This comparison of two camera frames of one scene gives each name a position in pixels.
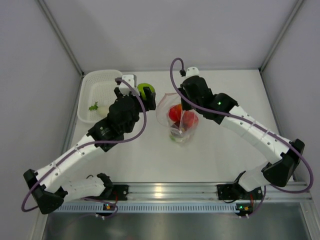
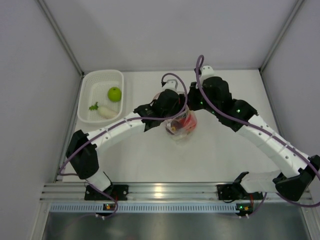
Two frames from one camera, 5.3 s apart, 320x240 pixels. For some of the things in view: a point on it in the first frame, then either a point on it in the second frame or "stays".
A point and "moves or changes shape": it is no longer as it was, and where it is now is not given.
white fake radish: x=102 y=110 stays
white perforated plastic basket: x=97 y=94 stays
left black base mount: x=119 y=192 stays
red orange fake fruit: x=175 y=112 moves or changes shape
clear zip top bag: x=181 y=123 stays
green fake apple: x=140 y=88 → x=114 y=94
